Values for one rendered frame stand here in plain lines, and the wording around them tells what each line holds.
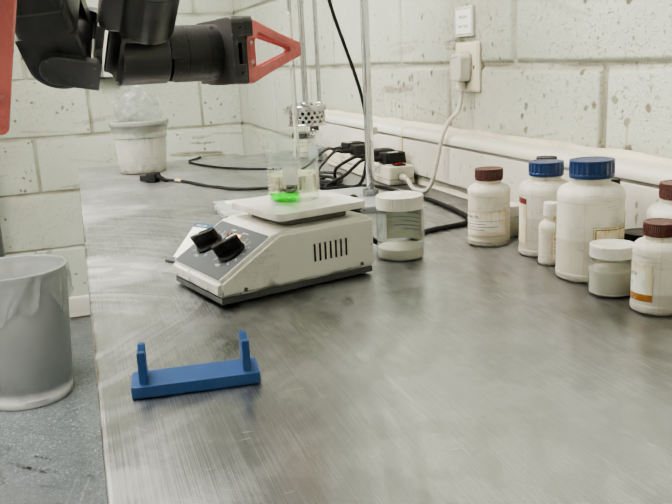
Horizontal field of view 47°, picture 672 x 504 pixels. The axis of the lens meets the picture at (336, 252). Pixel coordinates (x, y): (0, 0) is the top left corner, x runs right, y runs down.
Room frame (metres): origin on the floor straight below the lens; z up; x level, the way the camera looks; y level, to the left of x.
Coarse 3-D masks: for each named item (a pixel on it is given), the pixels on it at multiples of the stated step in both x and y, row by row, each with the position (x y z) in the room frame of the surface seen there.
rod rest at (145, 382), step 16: (240, 336) 0.59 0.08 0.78; (144, 352) 0.56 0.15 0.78; (240, 352) 0.59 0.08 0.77; (144, 368) 0.55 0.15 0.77; (176, 368) 0.58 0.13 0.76; (192, 368) 0.58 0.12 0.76; (208, 368) 0.58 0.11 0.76; (224, 368) 0.58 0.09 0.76; (240, 368) 0.58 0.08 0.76; (256, 368) 0.57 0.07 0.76; (144, 384) 0.55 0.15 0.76; (160, 384) 0.55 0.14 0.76; (176, 384) 0.55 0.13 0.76; (192, 384) 0.56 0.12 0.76; (208, 384) 0.56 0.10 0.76; (224, 384) 0.56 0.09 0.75; (240, 384) 0.56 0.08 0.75
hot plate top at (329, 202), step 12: (324, 192) 0.94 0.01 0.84; (240, 204) 0.88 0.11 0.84; (252, 204) 0.88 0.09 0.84; (264, 204) 0.87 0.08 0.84; (312, 204) 0.86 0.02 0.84; (324, 204) 0.86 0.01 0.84; (336, 204) 0.85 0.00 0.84; (348, 204) 0.86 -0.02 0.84; (360, 204) 0.87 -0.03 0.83; (264, 216) 0.83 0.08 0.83; (276, 216) 0.81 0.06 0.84; (288, 216) 0.81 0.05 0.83; (300, 216) 0.82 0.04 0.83; (312, 216) 0.83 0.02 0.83
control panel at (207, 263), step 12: (216, 228) 0.89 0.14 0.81; (228, 228) 0.87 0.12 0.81; (240, 228) 0.86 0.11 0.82; (252, 240) 0.81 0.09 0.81; (264, 240) 0.80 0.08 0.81; (192, 252) 0.86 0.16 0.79; (192, 264) 0.83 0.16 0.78; (204, 264) 0.82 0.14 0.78; (216, 264) 0.80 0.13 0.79; (228, 264) 0.79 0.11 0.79; (216, 276) 0.78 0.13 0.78
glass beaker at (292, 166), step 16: (272, 144) 0.86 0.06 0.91; (288, 144) 0.86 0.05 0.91; (304, 144) 0.86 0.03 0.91; (272, 160) 0.87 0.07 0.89; (288, 160) 0.86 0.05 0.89; (304, 160) 0.86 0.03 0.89; (272, 176) 0.87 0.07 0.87; (288, 176) 0.86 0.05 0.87; (304, 176) 0.86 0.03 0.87; (272, 192) 0.87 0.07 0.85; (288, 192) 0.86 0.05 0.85; (304, 192) 0.86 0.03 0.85
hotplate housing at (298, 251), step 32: (256, 224) 0.85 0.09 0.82; (288, 224) 0.84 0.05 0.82; (320, 224) 0.84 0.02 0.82; (352, 224) 0.85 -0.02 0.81; (256, 256) 0.79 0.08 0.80; (288, 256) 0.81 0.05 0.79; (320, 256) 0.83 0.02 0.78; (352, 256) 0.85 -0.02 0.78; (192, 288) 0.83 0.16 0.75; (224, 288) 0.76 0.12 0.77; (256, 288) 0.78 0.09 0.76; (288, 288) 0.81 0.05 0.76
